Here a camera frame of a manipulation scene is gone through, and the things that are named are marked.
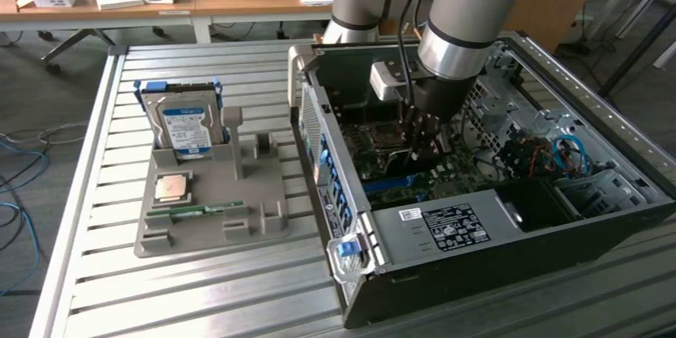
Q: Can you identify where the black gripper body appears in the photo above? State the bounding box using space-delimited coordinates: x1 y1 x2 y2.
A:
410 74 479 122

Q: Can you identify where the CPU socket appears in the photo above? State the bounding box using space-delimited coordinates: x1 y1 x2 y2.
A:
361 122 409 149

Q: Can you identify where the green motherboard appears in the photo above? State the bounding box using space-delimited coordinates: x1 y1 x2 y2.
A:
337 116 499 211

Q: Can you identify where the silver perforated disk bay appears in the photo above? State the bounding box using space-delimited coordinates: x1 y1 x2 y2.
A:
463 72 531 157

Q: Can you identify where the long blue expansion slot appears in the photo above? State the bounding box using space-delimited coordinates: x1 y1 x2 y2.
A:
362 176 423 192

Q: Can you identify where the grey power supply unit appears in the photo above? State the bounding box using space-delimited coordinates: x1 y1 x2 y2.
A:
367 189 529 272

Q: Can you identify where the blue case latch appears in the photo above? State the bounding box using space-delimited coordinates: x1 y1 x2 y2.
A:
337 237 363 258

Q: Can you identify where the black and silver PC case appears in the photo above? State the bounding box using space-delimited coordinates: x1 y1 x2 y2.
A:
286 31 676 330

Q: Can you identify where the grey plastic parts rack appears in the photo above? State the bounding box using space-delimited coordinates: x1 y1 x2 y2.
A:
133 106 290 259

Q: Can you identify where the hard disk in blue caddy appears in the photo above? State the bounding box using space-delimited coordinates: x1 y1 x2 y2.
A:
131 76 233 157

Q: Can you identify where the green RAM stick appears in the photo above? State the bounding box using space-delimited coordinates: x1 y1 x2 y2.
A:
145 200 245 217

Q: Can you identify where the silver CPU chip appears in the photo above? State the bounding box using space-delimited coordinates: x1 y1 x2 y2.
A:
154 174 189 203

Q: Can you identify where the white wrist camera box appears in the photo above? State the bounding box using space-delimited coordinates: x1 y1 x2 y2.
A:
367 61 414 101

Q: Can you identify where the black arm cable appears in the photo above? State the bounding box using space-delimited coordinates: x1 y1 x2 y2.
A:
394 0 426 117

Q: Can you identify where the blue wire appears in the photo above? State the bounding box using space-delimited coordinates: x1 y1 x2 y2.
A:
551 134 593 177

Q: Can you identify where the silver disk bay bracket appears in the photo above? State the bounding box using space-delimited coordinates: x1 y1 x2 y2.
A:
553 167 642 220

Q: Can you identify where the grey floor cable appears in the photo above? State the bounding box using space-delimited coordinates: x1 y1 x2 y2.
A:
0 122 89 146

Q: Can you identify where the blue floor cable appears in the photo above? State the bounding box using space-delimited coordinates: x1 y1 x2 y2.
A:
0 135 49 296

